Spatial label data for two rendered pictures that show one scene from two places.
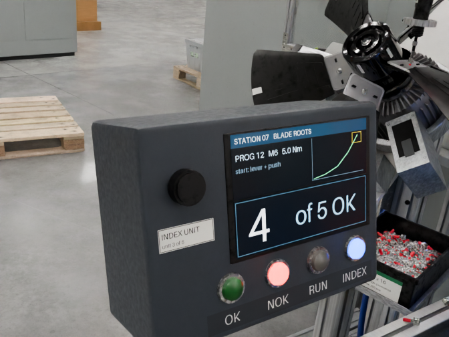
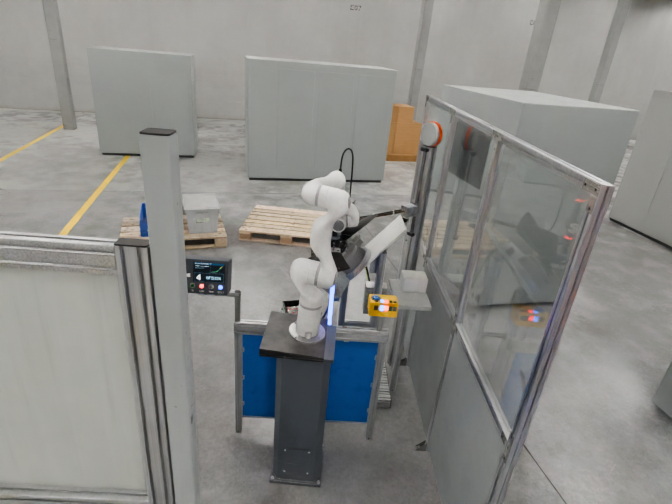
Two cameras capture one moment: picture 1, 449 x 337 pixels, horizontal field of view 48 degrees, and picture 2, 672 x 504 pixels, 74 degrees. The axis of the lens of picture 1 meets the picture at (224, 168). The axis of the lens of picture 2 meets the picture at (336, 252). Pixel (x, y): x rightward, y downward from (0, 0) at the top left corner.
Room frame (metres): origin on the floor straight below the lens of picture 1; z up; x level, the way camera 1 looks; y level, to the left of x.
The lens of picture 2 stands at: (-1.01, -1.75, 2.35)
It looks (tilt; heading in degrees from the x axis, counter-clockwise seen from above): 25 degrees down; 32
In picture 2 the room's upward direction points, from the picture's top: 5 degrees clockwise
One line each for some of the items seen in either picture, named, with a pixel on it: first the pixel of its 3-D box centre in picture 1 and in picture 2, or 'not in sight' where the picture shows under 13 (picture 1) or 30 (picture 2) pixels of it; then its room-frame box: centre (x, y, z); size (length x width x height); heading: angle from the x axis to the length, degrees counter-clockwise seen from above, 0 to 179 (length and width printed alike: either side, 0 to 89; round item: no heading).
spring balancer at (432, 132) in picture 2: not in sight; (431, 134); (1.81, -0.64, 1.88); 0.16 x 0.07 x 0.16; 70
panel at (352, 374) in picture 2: not in sight; (307, 380); (0.79, -0.51, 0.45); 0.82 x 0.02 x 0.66; 125
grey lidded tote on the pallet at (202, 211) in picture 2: not in sight; (201, 213); (2.50, 2.47, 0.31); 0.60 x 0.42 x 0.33; 54
